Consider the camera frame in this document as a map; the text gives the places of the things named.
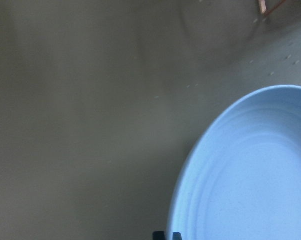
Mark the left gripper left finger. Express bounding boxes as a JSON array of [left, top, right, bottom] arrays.
[[152, 231, 165, 240]]

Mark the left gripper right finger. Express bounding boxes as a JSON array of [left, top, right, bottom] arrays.
[[172, 232, 182, 240]]

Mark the blue round plate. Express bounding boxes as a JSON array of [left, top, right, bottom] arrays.
[[166, 85, 301, 240]]

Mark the copper wire bottle rack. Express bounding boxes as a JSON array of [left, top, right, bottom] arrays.
[[257, 0, 286, 17]]

